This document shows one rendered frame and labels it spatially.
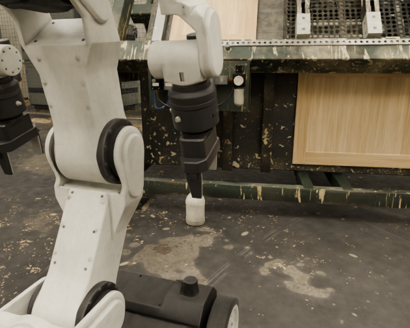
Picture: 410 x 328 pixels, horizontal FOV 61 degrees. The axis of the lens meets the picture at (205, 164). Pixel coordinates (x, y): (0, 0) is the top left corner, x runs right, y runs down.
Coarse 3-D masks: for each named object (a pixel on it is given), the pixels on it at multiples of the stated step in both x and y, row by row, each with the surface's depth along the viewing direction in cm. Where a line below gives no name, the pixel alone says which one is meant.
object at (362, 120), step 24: (312, 96) 188; (336, 96) 186; (360, 96) 184; (384, 96) 182; (408, 96) 181; (312, 120) 191; (336, 120) 189; (360, 120) 188; (384, 120) 186; (408, 120) 184; (312, 144) 195; (336, 144) 193; (360, 144) 191; (384, 144) 189; (408, 144) 187; (408, 168) 190
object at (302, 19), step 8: (296, 0) 175; (304, 0) 171; (296, 8) 173; (304, 8) 173; (296, 16) 171; (304, 16) 166; (296, 24) 168; (304, 24) 165; (296, 32) 166; (304, 32) 163
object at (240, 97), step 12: (228, 72) 168; (240, 72) 162; (156, 84) 164; (168, 84) 164; (216, 84) 165; (228, 84) 169; (240, 84) 160; (156, 96) 177; (168, 96) 176; (228, 96) 171; (240, 96) 164; (156, 108) 166; (168, 108) 177; (228, 108) 172; (240, 108) 171
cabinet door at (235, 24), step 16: (208, 0) 186; (224, 0) 184; (240, 0) 183; (256, 0) 181; (176, 16) 184; (224, 16) 180; (240, 16) 179; (256, 16) 177; (176, 32) 180; (192, 32) 179; (224, 32) 176; (240, 32) 175
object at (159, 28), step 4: (160, 12) 184; (156, 16) 183; (160, 16) 182; (164, 16) 182; (156, 20) 182; (160, 20) 181; (164, 20) 181; (156, 24) 181; (160, 24) 180; (164, 24) 181; (156, 28) 180; (160, 28) 179; (164, 28) 181; (156, 32) 179; (160, 32) 178; (164, 32) 182; (152, 36) 178; (156, 36) 178; (160, 36) 177; (164, 36) 182
